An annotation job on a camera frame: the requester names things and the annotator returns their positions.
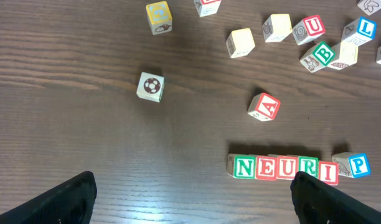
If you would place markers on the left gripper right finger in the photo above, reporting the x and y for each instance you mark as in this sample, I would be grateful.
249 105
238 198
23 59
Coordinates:
316 202

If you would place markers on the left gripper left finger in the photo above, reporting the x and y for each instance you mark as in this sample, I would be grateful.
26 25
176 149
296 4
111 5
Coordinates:
70 202

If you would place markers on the red i block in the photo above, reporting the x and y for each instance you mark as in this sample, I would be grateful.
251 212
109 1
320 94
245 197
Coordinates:
369 6
328 172

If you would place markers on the green R block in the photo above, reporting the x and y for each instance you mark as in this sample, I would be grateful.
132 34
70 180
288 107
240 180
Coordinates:
309 165

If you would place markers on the red u block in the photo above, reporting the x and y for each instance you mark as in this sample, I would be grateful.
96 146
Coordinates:
287 167
308 29

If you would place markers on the blue P block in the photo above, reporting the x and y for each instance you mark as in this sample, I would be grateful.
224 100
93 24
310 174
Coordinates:
353 165

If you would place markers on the red E block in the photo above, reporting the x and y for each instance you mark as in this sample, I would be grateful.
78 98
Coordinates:
266 168

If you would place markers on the green N block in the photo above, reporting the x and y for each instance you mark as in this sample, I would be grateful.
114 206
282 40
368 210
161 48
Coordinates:
241 166

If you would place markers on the red A block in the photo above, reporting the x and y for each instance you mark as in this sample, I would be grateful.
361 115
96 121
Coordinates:
264 107

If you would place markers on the white symbol block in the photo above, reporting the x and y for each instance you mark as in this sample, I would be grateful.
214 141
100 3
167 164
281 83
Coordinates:
150 87

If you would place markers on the green B block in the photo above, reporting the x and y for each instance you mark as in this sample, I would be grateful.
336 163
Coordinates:
317 57

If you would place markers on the yellow block beside B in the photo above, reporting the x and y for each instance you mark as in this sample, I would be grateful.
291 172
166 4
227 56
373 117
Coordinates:
346 54

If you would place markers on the yellow block left middle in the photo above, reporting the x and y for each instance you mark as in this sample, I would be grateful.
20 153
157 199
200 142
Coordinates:
240 43

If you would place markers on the blue L block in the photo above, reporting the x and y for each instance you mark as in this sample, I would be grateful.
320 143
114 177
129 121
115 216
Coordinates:
359 32

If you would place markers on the yellow block centre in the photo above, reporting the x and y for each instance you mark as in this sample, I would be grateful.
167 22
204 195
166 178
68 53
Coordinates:
277 27

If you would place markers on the yellow block far left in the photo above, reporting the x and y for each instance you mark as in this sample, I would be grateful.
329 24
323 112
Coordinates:
159 17

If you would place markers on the red Y block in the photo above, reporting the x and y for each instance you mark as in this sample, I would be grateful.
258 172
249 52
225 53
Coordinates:
207 7

